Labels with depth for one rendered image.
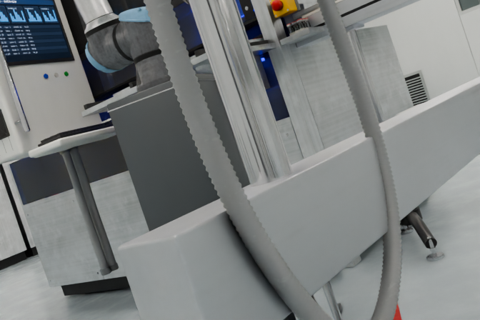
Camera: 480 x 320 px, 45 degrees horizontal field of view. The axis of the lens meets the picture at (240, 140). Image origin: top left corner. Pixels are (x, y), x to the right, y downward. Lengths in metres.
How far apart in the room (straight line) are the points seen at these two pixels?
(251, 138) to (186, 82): 0.15
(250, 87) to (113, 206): 2.41
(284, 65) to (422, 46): 4.74
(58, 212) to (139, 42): 1.94
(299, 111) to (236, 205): 1.66
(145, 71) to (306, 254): 1.05
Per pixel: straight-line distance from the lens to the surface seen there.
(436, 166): 0.95
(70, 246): 3.41
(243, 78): 0.63
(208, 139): 0.50
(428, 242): 2.06
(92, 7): 1.72
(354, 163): 0.73
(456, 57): 6.73
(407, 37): 6.88
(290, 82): 2.16
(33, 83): 2.65
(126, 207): 2.93
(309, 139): 2.16
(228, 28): 0.64
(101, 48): 1.70
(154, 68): 1.57
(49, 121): 2.63
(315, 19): 2.21
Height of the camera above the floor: 0.61
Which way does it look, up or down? 1 degrees down
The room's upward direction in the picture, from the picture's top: 19 degrees counter-clockwise
